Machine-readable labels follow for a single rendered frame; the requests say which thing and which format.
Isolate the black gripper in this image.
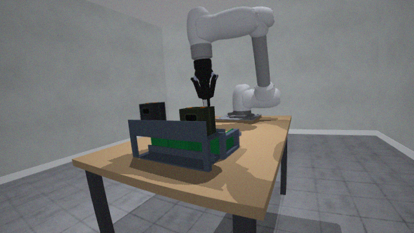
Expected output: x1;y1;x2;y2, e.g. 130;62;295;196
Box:
191;58;218;107

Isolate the dark blue metal shelf rack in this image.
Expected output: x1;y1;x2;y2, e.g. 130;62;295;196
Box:
128;120;242;172

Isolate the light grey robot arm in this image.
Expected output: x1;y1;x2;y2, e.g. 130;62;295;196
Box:
187;6;281;118

